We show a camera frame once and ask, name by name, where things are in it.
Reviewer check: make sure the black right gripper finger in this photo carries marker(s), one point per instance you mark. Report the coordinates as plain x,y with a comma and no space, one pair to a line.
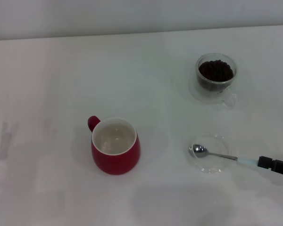
267,162

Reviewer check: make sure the red ceramic mug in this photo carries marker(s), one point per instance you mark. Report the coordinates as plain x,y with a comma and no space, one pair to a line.
118,162

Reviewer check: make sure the clear glass cup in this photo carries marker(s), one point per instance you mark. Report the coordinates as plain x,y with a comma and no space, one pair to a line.
228,100

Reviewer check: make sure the coffee bean pile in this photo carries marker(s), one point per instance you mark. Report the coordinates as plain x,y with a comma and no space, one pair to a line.
215,70

